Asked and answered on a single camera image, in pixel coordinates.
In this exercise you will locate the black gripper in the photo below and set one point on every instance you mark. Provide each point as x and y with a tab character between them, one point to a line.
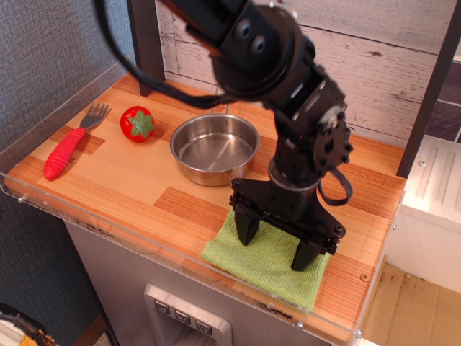
294	211

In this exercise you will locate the green cloth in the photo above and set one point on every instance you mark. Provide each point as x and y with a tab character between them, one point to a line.
266	263

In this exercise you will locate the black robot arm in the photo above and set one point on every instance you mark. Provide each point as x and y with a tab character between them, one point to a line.
259	54

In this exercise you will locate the stainless steel bowl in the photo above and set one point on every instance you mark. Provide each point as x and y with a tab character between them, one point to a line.
214	149

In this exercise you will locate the grey cabinet with dispenser panel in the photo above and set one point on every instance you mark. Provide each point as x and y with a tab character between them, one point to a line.
153	295

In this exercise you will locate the white appliance right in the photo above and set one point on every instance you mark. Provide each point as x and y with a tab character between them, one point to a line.
425	238

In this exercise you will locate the red toy tomato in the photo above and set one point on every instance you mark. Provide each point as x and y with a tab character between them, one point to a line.
137	124

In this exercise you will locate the clear acrylic table guard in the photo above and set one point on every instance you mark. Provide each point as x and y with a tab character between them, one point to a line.
184	216

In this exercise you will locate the yellow black object bottom left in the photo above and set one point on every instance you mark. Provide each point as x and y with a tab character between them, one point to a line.
17	330

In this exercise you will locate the dark vertical post right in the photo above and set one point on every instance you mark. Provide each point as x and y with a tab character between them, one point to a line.
438	76

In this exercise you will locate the dark vertical post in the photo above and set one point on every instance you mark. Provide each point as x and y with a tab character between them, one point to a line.
146	37
438	76

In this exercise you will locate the red handled fork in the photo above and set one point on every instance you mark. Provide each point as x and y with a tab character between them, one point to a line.
61	155

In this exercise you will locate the dark vertical post left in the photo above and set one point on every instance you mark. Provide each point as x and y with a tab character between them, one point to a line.
146	37

